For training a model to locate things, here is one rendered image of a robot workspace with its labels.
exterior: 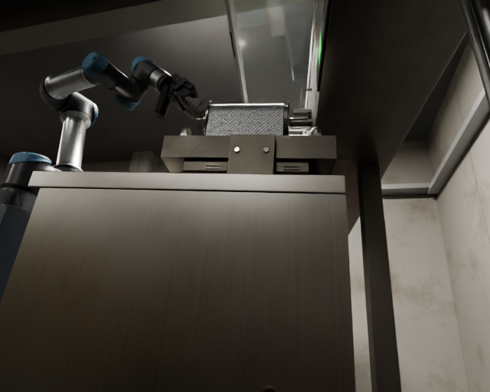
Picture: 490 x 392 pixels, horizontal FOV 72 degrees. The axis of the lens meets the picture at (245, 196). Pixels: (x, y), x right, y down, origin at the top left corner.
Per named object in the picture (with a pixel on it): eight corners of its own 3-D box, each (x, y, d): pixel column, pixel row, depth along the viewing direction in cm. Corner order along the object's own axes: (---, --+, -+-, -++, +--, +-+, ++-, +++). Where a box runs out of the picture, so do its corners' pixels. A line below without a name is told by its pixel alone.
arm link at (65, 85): (33, 71, 138) (100, 42, 110) (59, 88, 147) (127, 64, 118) (22, 96, 135) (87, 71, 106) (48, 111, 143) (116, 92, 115)
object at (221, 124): (201, 168, 99) (208, 116, 107) (281, 169, 96) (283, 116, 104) (201, 167, 99) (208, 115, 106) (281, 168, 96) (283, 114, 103)
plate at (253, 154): (227, 181, 74) (232, 138, 78) (273, 182, 73) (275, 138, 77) (225, 176, 72) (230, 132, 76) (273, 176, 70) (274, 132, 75)
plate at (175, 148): (179, 187, 93) (183, 167, 95) (327, 189, 88) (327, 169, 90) (159, 157, 78) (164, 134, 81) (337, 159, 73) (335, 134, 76)
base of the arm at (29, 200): (-30, 211, 104) (-19, 181, 108) (11, 226, 117) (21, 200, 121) (8, 209, 100) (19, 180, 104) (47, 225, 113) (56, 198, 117)
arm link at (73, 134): (31, 201, 119) (54, 95, 147) (71, 215, 130) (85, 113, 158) (51, 188, 114) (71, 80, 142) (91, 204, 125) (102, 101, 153)
